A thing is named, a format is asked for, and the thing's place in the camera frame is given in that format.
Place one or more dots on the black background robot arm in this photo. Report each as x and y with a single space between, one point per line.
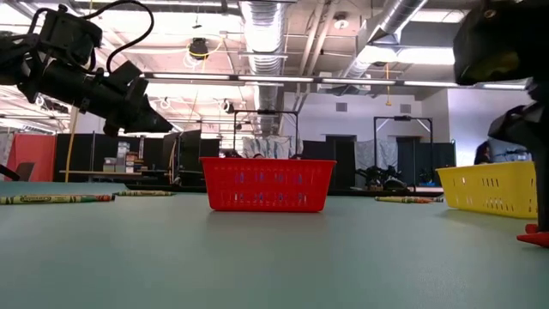
381 177

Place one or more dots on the long ceiling light bar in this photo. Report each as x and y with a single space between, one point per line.
274 79

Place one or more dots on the yellow crayon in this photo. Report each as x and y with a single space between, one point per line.
388 199

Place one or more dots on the green crayon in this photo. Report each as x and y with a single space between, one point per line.
34 199

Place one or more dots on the teal table mat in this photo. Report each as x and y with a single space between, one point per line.
274 266

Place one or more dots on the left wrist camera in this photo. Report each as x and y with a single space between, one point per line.
70 36

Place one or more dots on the person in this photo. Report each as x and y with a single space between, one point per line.
482 155

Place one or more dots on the patterned pale curtain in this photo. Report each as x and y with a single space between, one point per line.
369 152
270 148

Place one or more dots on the wide silver ventilation duct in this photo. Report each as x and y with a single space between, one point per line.
263 43

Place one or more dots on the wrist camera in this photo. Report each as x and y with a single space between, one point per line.
70 36
502 34

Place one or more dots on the black computer monitor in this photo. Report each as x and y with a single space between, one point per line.
191 150

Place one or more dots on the black aluminium table frame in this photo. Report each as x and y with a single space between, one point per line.
351 193

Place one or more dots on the stacked storage boxes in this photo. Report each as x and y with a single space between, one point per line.
123 150

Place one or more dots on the square wall vent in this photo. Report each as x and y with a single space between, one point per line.
405 108
341 107

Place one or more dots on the wooden workbench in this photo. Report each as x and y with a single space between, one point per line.
81 172

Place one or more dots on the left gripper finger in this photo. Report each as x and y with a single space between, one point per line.
150 120

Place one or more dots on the round ceiling lamp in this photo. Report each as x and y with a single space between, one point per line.
341 22

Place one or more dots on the black ceiling spotlight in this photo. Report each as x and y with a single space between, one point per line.
227 106
198 48

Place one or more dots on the yellow plastic basket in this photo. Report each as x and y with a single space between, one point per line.
463 176

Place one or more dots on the red partition wall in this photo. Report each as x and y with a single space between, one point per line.
36 148

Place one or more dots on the red plastic basket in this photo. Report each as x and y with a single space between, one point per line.
266 165

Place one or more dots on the black gantry frame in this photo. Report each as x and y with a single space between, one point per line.
266 112
403 117

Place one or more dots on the slim silver ventilation duct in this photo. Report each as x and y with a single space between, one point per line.
399 17

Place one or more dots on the black partition panels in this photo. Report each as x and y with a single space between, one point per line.
79 154

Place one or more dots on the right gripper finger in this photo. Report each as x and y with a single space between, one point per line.
541 189

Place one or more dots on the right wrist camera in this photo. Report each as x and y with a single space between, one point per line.
502 34

